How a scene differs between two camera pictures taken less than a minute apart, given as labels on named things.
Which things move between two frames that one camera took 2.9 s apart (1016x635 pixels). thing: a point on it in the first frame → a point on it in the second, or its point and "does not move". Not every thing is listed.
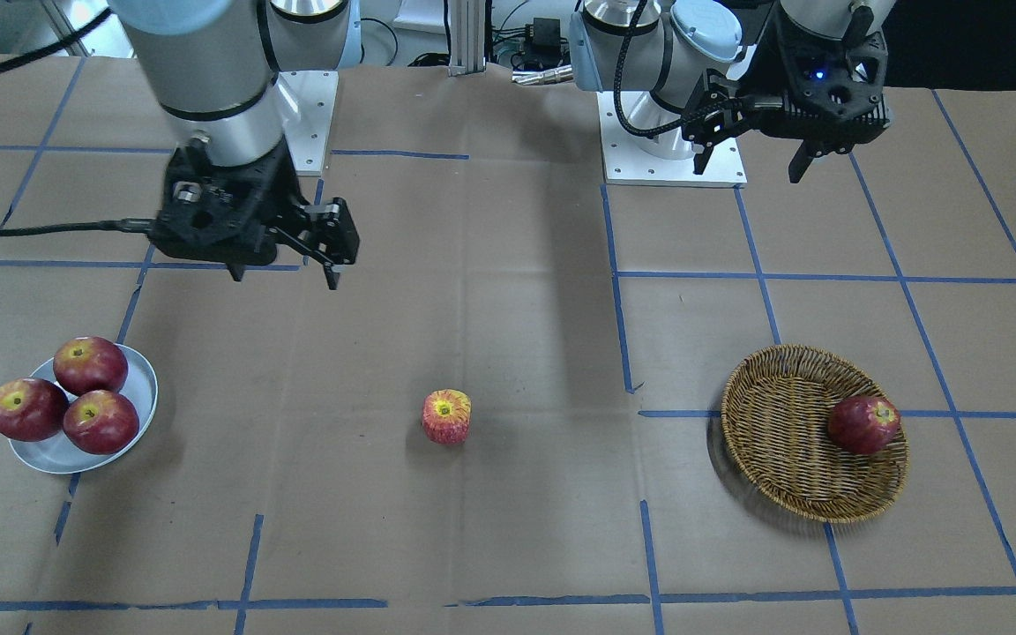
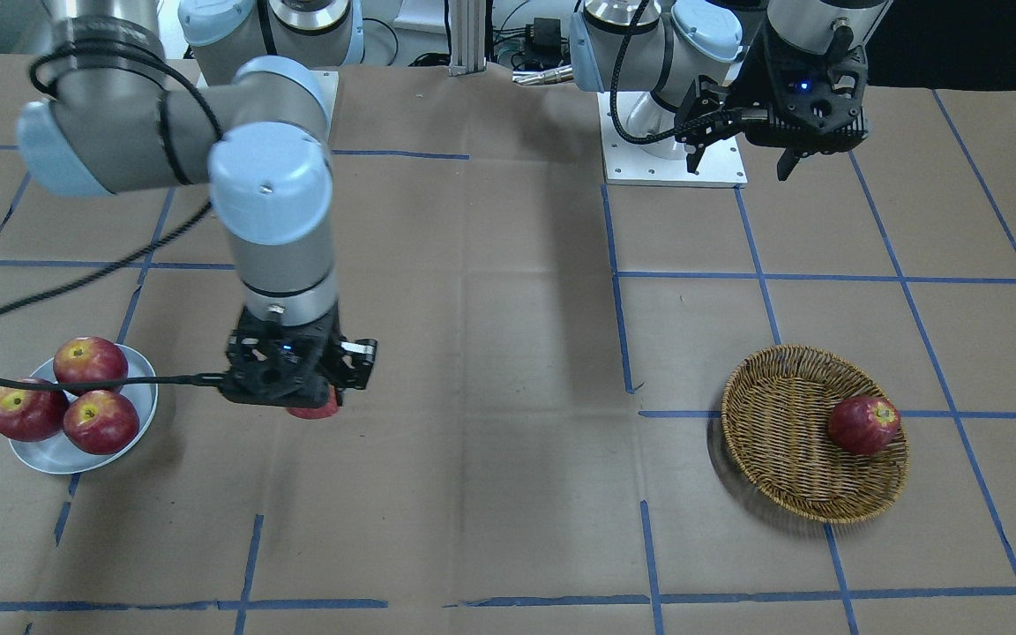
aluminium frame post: (466, 19) does not move
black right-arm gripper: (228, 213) → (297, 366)
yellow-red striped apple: (446, 414) → (326, 411)
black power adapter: (546, 33) does not move
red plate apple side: (23, 409) does not move
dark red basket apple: (862, 424) does not move
